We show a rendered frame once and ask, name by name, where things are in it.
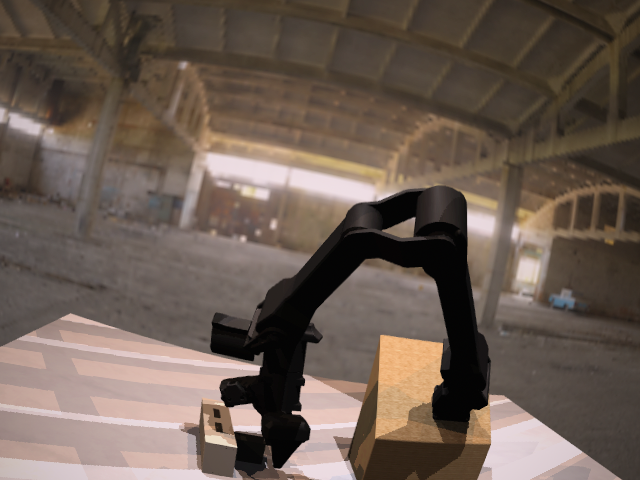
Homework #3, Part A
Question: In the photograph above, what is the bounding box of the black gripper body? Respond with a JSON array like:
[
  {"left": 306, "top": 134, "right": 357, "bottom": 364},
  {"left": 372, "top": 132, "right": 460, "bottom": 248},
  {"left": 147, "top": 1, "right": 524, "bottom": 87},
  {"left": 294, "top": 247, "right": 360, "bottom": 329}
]
[{"left": 261, "top": 365, "right": 311, "bottom": 441}]

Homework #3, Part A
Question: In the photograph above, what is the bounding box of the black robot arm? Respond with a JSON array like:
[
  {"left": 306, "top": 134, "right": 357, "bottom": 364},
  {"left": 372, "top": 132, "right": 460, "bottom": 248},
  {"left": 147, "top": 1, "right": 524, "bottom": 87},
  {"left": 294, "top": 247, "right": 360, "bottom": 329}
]
[{"left": 210, "top": 185, "right": 491, "bottom": 422}]

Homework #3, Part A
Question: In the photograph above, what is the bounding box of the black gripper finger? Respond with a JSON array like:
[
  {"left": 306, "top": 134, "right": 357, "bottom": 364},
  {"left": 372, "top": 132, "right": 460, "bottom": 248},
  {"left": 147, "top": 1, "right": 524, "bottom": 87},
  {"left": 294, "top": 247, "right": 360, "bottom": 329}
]
[
  {"left": 252, "top": 402, "right": 270, "bottom": 446},
  {"left": 263, "top": 437, "right": 305, "bottom": 469}
]

